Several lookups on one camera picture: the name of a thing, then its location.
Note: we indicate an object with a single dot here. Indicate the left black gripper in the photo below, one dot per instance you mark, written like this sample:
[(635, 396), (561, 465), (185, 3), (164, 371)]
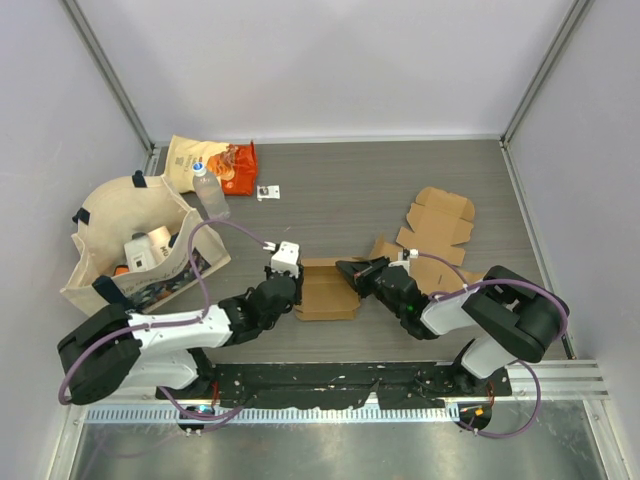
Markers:
[(297, 297)]

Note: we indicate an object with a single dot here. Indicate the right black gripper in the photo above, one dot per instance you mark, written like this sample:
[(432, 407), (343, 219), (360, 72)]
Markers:
[(358, 280)]

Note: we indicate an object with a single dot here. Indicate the small cardboard box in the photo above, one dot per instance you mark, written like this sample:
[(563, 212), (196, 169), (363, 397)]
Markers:
[(326, 295)]

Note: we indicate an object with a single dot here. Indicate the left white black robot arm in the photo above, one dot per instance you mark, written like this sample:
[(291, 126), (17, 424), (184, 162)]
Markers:
[(115, 349)]

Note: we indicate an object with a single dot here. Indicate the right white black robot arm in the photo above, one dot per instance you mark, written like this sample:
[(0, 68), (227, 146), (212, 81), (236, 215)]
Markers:
[(519, 319)]

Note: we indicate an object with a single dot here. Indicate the large flat cardboard box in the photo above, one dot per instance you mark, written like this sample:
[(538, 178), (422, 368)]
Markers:
[(439, 223)]

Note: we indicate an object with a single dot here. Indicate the white box in bag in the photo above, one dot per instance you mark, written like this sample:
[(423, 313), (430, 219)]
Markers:
[(138, 255)]

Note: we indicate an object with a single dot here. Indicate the small white tag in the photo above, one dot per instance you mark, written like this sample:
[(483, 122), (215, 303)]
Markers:
[(268, 192)]

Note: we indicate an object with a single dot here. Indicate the clear plastic water bottle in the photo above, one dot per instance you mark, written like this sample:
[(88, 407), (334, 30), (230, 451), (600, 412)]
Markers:
[(209, 192)]

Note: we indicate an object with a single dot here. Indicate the beige orange snack bag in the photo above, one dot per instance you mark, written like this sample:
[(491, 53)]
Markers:
[(235, 166)]

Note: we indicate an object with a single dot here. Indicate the beige canvas tote bag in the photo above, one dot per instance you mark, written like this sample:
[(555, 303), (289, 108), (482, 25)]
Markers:
[(127, 208)]

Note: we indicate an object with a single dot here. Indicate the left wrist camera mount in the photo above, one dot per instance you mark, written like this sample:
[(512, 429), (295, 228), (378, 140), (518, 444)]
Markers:
[(285, 257)]

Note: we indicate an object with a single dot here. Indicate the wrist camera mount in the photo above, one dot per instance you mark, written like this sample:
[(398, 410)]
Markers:
[(285, 257), (406, 255)]

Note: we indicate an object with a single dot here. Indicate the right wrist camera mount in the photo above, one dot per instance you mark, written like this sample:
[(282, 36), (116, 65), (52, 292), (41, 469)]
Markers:
[(406, 255)]

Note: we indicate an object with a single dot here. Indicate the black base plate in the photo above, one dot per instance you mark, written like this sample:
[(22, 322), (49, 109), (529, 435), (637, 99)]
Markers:
[(338, 386)]

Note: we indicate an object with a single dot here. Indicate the white slotted cable duct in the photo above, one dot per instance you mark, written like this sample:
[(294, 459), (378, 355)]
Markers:
[(370, 413)]

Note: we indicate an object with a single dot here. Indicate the right aluminium frame post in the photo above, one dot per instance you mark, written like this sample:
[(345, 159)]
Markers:
[(569, 25)]

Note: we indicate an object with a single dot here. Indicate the aluminium frame post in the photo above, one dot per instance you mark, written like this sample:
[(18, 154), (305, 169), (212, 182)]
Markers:
[(569, 25), (102, 63)]

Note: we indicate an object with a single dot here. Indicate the left aluminium frame post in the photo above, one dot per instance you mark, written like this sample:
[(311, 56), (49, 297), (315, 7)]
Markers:
[(102, 63)]

